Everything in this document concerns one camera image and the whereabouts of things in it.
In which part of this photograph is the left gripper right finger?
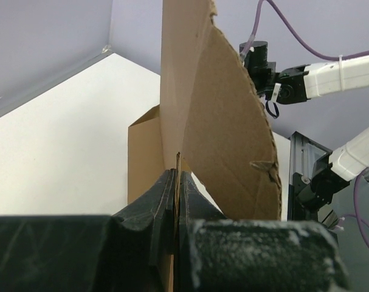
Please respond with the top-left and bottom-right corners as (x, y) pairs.
(178, 172), (350, 291)

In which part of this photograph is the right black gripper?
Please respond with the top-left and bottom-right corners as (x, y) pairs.
(244, 41), (277, 100)

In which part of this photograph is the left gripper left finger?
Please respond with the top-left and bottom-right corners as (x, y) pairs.
(0, 169), (177, 291)

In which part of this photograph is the cardboard box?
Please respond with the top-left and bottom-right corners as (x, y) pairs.
(128, 1), (281, 290)

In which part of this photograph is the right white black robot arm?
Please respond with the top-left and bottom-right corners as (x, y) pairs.
(243, 41), (369, 220)

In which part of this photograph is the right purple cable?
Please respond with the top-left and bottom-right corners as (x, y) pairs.
(240, 0), (369, 262)

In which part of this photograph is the aluminium frame rail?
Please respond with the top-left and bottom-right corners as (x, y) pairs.
(287, 131), (332, 223)

